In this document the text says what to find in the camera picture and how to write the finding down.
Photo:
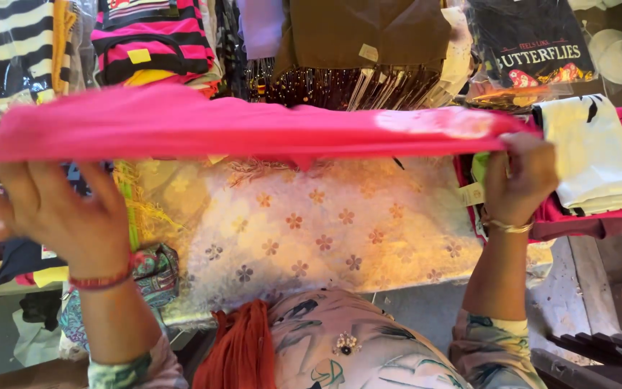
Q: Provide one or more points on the person's right hand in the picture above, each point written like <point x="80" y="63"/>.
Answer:
<point x="521" y="178"/>

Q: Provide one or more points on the person's left hand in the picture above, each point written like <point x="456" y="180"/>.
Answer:
<point x="57" y="210"/>

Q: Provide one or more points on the person's right fingers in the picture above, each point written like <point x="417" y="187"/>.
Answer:
<point x="513" y="145"/>

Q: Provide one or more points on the navy folded garment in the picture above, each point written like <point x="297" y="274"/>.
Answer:
<point x="22" y="259"/>

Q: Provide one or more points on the white folded garment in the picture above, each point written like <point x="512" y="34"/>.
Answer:
<point x="592" y="151"/>

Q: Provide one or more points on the gold bangle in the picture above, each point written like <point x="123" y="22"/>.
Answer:
<point x="507" y="225"/>

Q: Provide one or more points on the black printed packaged t-shirt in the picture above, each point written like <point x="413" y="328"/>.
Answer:
<point x="532" y="48"/>

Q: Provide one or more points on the magenta folded garment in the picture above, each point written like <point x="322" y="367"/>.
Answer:
<point x="575" y="224"/>

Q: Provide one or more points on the white round fan base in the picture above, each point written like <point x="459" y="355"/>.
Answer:
<point x="616" y="54"/>

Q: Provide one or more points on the black white striped packaged garment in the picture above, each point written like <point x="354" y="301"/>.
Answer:
<point x="11" y="48"/>

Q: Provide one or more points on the paisley patterned fabric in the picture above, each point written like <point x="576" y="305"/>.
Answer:
<point x="154" y="275"/>

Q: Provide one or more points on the brown fringed packaged garment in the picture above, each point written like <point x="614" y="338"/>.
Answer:
<point x="354" y="48"/>

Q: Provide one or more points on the yellow floral packaged fabric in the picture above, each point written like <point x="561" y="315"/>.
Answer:
<point x="316" y="232"/>

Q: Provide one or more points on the dark wooden bench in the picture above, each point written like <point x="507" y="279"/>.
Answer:
<point x="592" y="356"/>

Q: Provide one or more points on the pink black striped packaged garment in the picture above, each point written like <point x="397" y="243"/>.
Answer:
<point x="152" y="40"/>

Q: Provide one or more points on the person's floral printed top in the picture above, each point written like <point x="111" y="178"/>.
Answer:
<point x="376" y="346"/>

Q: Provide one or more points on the flower brooch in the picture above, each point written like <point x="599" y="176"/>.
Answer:
<point x="346" y="343"/>

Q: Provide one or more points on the lavender packaged garment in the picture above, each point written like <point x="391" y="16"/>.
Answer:
<point x="259" y="24"/>

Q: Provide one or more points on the orange scarf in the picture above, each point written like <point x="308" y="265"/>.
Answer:
<point x="241" y="346"/>

